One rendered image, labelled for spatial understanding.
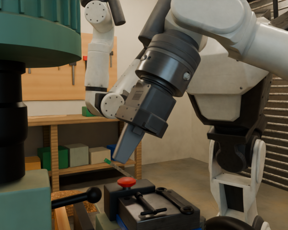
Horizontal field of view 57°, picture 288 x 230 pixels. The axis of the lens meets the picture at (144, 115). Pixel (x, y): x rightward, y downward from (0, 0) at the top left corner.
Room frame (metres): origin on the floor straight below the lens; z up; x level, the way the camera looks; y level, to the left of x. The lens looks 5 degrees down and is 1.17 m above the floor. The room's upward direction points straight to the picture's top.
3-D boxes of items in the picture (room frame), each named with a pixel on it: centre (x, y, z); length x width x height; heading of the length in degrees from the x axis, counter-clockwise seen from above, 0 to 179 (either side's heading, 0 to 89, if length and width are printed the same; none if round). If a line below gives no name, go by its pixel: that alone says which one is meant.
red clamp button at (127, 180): (0.42, 0.03, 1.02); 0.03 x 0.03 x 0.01
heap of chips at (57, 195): (0.58, 0.18, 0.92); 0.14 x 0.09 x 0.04; 112
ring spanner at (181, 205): (0.39, -0.04, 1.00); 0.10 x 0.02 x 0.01; 22
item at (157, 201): (0.40, -0.01, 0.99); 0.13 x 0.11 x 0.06; 22
